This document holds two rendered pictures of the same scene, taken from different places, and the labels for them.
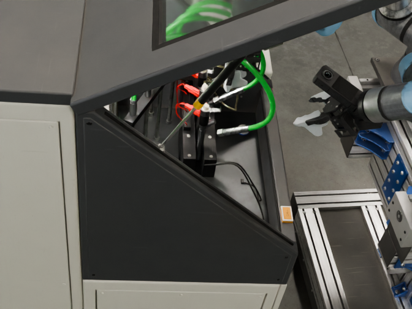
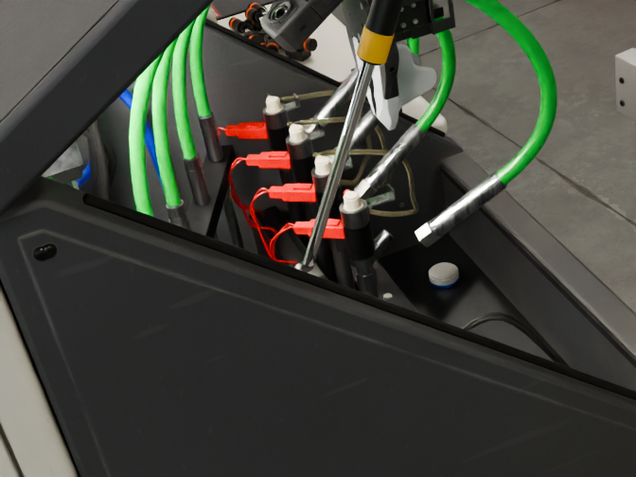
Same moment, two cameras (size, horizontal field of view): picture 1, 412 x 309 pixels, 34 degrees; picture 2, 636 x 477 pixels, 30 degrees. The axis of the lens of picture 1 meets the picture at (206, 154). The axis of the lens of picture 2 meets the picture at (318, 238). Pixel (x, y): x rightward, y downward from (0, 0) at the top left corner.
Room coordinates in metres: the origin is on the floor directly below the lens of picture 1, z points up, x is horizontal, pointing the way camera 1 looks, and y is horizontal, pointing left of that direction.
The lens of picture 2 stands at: (0.38, 0.15, 1.78)
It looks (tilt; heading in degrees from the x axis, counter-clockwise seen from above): 34 degrees down; 355
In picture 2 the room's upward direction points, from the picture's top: 12 degrees counter-clockwise
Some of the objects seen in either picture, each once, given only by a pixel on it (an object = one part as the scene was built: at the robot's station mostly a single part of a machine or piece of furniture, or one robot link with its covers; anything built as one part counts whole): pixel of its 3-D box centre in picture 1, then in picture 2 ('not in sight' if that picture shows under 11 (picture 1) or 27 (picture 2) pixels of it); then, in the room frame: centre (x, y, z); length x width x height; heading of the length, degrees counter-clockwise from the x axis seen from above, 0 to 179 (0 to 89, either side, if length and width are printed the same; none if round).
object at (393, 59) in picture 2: (230, 70); (381, 51); (1.34, -0.03, 1.30); 0.05 x 0.02 x 0.09; 9
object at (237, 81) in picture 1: (236, 83); (407, 86); (1.35, -0.05, 1.26); 0.06 x 0.03 x 0.09; 99
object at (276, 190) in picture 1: (271, 173); (575, 327); (1.40, -0.21, 0.87); 0.62 x 0.04 x 0.16; 9
